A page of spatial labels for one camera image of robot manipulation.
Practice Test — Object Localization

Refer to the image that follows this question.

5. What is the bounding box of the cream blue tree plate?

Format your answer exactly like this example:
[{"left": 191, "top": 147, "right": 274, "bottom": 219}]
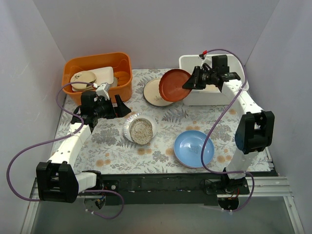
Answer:
[{"left": 205, "top": 85, "right": 219, "bottom": 93}]

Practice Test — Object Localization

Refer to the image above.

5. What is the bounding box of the brown speckled saucer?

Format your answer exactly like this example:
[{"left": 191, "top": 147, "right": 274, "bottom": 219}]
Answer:
[{"left": 130, "top": 118, "right": 153, "bottom": 145}]

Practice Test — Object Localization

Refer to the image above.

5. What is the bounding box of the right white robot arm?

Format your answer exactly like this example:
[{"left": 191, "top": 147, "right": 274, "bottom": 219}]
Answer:
[{"left": 182, "top": 54, "right": 275, "bottom": 194}]

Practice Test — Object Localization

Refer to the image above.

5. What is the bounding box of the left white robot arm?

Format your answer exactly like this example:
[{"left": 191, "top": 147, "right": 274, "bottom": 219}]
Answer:
[{"left": 36, "top": 91, "right": 131, "bottom": 203}]

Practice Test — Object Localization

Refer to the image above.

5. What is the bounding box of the white plastic bin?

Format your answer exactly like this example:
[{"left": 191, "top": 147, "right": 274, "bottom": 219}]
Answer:
[{"left": 179, "top": 54, "right": 245, "bottom": 106}]

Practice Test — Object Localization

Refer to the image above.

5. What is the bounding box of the white ribbed deep plate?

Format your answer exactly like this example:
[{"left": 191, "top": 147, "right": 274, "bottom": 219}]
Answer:
[{"left": 123, "top": 113, "right": 157, "bottom": 142}]

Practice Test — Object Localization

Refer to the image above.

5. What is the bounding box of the beige plate in tub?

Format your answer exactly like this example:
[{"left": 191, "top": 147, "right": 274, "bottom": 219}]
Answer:
[{"left": 72, "top": 83, "right": 94, "bottom": 92}]

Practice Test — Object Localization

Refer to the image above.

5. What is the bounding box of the cream green twig plate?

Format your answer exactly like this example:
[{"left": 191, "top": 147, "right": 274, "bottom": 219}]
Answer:
[{"left": 143, "top": 78, "right": 172, "bottom": 107}]

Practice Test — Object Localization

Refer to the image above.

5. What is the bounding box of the cream round plate with bird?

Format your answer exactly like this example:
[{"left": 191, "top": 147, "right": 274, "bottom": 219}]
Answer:
[{"left": 70, "top": 71, "right": 97, "bottom": 83}]

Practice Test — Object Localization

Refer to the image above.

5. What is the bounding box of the white rectangular dish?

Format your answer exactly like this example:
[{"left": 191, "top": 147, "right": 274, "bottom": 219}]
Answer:
[{"left": 91, "top": 67, "right": 117, "bottom": 88}]

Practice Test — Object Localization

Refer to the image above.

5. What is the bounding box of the floral patterned table mat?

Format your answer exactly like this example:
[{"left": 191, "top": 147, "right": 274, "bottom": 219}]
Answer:
[{"left": 73, "top": 69, "right": 240, "bottom": 174}]

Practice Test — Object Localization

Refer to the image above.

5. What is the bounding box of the orange plastic tub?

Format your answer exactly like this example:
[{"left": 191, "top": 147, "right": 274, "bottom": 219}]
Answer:
[{"left": 62, "top": 52, "right": 133, "bottom": 103}]

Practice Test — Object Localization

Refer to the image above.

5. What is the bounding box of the light blue plate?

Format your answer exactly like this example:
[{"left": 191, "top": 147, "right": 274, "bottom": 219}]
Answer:
[{"left": 174, "top": 130, "right": 207, "bottom": 169}]

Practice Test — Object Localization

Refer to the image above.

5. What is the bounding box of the pink plate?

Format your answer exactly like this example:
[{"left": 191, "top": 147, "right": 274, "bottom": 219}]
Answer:
[{"left": 175, "top": 155, "right": 195, "bottom": 169}]

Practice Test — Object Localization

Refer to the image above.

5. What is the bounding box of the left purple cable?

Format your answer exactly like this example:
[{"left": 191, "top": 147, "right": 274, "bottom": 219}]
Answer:
[{"left": 6, "top": 82, "right": 125, "bottom": 219}]

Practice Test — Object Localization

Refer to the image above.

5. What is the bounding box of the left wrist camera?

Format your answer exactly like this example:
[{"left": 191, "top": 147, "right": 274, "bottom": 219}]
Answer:
[{"left": 93, "top": 82, "right": 110, "bottom": 101}]

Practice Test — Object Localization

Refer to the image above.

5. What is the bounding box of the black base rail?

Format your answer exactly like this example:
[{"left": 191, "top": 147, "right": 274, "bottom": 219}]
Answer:
[{"left": 75, "top": 170, "right": 278, "bottom": 207}]

